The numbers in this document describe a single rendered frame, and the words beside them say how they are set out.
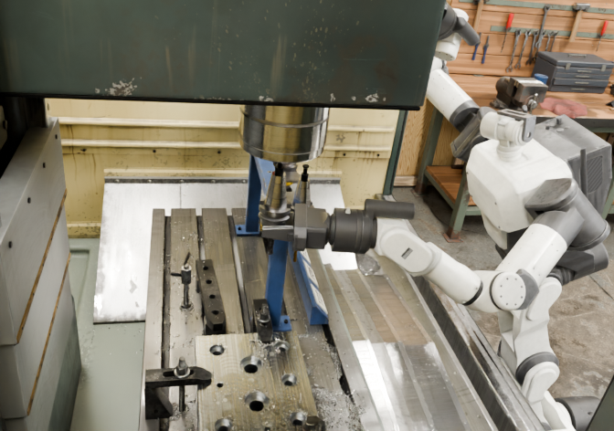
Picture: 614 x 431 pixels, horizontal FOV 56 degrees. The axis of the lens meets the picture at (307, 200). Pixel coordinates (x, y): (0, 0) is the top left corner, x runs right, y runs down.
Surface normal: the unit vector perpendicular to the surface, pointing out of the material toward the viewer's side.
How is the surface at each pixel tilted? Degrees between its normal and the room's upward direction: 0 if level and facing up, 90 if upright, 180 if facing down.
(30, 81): 90
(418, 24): 90
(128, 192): 24
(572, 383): 0
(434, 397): 8
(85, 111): 90
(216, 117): 90
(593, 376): 0
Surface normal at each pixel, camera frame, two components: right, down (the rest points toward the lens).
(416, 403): 0.13, -0.79
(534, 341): 0.19, 0.50
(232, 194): 0.18, -0.59
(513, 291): 0.33, -0.08
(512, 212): -0.55, 0.53
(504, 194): -0.78, 0.11
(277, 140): -0.07, 0.48
